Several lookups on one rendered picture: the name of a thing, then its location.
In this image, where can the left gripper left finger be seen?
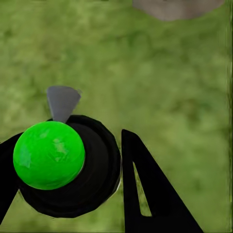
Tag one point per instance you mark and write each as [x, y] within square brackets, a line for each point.
[8, 182]

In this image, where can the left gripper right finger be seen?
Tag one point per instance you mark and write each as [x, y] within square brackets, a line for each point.
[169, 213]

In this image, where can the pesticide atomizer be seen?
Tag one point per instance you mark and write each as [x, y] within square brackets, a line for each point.
[69, 165]

